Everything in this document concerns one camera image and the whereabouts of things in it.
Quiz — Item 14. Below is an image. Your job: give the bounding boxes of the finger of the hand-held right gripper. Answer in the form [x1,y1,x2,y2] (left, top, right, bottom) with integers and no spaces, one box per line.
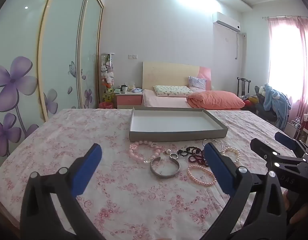
[250,138,307,188]
[274,131,308,159]

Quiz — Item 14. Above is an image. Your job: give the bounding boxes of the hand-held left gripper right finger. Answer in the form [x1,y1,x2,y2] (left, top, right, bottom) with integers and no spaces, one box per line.
[201,142,287,240]

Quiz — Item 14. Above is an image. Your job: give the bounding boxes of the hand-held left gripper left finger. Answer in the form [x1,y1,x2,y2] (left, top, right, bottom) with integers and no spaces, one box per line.
[20,143,107,240]

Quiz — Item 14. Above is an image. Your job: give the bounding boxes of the thin silver bangle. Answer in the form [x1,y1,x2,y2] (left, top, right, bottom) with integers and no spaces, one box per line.
[202,138,223,153]

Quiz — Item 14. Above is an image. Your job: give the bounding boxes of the white pearl bracelet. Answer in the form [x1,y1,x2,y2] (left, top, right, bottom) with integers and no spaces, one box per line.
[221,146,241,165]

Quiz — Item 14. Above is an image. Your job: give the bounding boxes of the dark red bead bracelet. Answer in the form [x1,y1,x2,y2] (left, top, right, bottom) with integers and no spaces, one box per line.
[188,152,209,168]

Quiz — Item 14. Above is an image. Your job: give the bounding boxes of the pink pearl bracelet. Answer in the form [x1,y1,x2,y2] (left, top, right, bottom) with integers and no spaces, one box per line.
[187,164,217,187]

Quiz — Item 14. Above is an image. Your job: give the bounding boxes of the large pink bead bracelet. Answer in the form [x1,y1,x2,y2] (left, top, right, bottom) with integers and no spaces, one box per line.
[129,141,167,163]

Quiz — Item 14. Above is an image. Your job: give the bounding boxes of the silver cuff bangle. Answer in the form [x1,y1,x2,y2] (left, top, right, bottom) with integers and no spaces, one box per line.
[150,156,181,179]

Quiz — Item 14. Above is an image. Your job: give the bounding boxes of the grey cardboard tray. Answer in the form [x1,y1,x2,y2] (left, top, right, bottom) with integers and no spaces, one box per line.
[129,106,229,142]

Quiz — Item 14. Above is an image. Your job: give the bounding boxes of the white storage rack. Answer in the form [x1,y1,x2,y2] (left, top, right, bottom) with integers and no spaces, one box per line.
[285,116,308,145]

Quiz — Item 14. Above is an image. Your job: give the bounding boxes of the blue plush robe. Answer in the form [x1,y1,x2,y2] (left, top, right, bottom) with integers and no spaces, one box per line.
[263,83,292,128]

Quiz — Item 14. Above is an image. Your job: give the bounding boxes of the pink floral tablecloth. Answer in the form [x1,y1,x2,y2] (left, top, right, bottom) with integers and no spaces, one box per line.
[0,108,298,240]

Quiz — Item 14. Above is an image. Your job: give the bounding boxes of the pile of colourful clothes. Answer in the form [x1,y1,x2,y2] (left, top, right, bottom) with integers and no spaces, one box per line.
[244,94,263,110]

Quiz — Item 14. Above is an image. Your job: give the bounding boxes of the grey office chair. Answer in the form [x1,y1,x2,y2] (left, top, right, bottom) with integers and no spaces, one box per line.
[254,85,279,122]

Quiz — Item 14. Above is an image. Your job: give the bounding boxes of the orange pillow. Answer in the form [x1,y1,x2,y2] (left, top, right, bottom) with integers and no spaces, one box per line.
[186,91,246,110]

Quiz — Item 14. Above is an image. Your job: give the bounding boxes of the black wooden chair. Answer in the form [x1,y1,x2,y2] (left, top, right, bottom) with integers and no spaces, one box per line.
[236,77,251,98]

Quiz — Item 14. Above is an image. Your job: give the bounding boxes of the pink white nightstand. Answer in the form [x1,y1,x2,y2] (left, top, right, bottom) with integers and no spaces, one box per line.
[114,89,143,109]

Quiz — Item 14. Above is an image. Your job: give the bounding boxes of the bed with pink sheet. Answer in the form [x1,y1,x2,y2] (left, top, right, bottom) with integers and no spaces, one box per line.
[141,89,244,110]

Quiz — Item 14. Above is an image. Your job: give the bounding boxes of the purple pillow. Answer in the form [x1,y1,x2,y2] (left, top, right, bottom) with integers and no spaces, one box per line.
[188,76,207,90]

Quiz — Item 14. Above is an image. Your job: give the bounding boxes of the patterned cream pillow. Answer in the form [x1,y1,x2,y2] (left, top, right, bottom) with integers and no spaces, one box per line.
[153,85,192,97]

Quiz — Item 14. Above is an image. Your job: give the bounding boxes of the pink curtain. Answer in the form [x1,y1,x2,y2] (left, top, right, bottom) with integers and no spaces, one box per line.
[263,16,308,130]

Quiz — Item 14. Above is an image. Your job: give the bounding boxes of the clear tube of plush toys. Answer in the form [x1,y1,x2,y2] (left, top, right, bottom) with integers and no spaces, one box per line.
[100,52,115,109]

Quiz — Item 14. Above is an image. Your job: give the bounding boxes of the beige pink headboard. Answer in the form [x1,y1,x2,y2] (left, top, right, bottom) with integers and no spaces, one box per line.
[142,61,211,92]

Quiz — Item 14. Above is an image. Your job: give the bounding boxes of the wardrobe with flower doors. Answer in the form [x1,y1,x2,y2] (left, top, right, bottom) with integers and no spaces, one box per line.
[0,0,104,160]

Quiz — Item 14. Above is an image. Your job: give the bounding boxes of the white air conditioner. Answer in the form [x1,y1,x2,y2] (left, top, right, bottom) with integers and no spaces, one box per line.
[212,12,241,33]

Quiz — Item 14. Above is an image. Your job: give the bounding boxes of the black bead bracelet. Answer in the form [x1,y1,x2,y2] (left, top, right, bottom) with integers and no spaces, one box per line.
[177,146,204,158]

